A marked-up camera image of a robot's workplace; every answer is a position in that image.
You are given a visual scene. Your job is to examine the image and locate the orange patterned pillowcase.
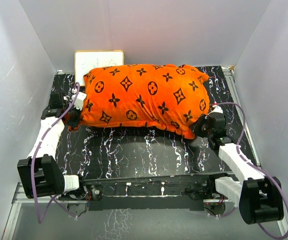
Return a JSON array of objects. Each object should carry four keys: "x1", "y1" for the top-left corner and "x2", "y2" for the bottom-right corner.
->
[{"x1": 77, "y1": 64, "x2": 210, "y2": 140}]

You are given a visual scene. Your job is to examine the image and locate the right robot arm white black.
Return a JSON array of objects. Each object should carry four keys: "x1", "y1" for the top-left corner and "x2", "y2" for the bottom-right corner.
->
[{"x1": 189, "y1": 112, "x2": 284, "y2": 225}]

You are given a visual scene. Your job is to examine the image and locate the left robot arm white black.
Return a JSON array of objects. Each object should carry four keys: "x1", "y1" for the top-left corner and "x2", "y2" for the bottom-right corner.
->
[{"x1": 17, "y1": 92, "x2": 88, "y2": 200}]

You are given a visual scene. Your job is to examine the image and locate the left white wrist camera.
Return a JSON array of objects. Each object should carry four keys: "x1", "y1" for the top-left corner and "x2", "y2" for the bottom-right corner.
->
[{"x1": 72, "y1": 92, "x2": 87, "y2": 111}]

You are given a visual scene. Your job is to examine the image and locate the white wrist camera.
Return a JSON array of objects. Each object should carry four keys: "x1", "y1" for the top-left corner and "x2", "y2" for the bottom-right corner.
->
[
  {"x1": 72, "y1": 92, "x2": 87, "y2": 111},
  {"x1": 208, "y1": 104, "x2": 223, "y2": 116}
]

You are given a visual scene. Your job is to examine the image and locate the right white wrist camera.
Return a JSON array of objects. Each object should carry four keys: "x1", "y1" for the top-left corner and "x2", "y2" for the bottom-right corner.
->
[{"x1": 208, "y1": 104, "x2": 223, "y2": 116}]

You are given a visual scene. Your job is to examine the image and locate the small whiteboard yellow frame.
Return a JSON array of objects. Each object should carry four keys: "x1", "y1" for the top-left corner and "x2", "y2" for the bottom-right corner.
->
[{"x1": 74, "y1": 50, "x2": 124, "y2": 87}]

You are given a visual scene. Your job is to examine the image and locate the aluminium frame rail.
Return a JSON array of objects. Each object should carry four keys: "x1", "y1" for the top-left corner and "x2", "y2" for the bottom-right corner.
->
[{"x1": 2, "y1": 181, "x2": 288, "y2": 240}]

